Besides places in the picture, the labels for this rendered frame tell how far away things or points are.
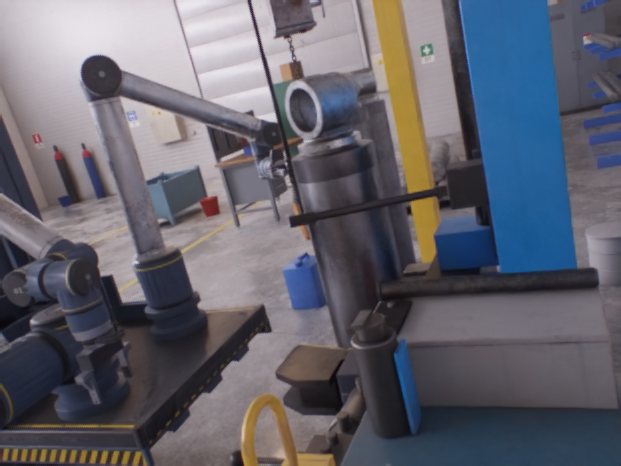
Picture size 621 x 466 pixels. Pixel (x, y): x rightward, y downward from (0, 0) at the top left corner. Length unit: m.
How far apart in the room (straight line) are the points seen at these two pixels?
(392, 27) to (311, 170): 2.66
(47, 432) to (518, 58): 1.81
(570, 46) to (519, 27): 10.20
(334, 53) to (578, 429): 11.90
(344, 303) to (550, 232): 0.53
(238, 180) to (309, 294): 3.59
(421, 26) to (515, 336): 11.37
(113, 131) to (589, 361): 2.17
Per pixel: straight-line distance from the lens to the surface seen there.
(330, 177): 1.38
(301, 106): 1.50
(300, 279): 4.37
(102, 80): 2.46
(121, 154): 2.68
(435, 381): 1.02
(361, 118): 2.77
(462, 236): 1.54
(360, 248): 1.42
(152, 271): 2.46
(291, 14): 1.61
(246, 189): 7.69
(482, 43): 1.27
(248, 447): 0.61
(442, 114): 12.22
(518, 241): 1.34
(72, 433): 2.13
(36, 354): 2.00
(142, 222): 2.71
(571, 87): 11.50
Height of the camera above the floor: 1.64
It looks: 16 degrees down
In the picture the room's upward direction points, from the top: 14 degrees counter-clockwise
